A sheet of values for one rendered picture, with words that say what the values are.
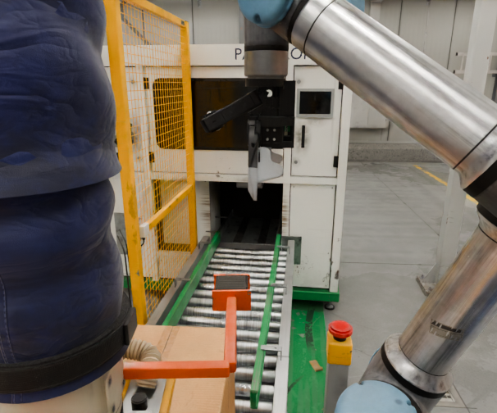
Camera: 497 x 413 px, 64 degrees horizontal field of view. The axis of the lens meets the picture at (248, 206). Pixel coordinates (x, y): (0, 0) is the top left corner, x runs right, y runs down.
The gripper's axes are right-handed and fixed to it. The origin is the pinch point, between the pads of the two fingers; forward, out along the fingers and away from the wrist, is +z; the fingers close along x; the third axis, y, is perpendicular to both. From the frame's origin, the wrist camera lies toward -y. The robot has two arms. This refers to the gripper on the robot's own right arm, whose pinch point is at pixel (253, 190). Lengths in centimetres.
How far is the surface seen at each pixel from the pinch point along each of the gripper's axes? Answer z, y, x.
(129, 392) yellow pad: 37.0, -22.9, -11.9
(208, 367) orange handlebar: 25.5, -6.2, -17.9
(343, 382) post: 65, 25, 26
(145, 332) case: 57, -36, 35
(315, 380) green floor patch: 152, 31, 127
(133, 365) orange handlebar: 25.4, -18.7, -18.5
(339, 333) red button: 49, 23, 26
